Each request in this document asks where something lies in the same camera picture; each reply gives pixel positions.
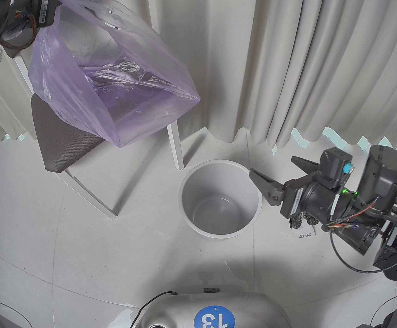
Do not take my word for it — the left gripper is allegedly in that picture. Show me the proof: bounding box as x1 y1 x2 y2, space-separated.
14 0 60 27

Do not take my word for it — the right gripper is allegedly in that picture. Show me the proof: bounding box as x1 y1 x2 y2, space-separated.
249 156 337 223

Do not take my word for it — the black plastic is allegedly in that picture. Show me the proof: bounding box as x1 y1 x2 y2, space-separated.
288 212 321 230

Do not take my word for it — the purple plastic bag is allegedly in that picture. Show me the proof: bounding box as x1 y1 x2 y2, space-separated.
28 0 201 148

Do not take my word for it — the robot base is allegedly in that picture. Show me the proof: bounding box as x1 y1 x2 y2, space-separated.
115 284 293 328

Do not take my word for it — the white trash bin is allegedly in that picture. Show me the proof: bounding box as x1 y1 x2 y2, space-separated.
178 160 263 241

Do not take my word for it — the white chair with grey cushions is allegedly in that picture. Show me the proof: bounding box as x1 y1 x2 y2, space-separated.
14 0 185 220

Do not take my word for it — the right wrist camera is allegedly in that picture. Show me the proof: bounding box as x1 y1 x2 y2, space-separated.
318 147 354 189

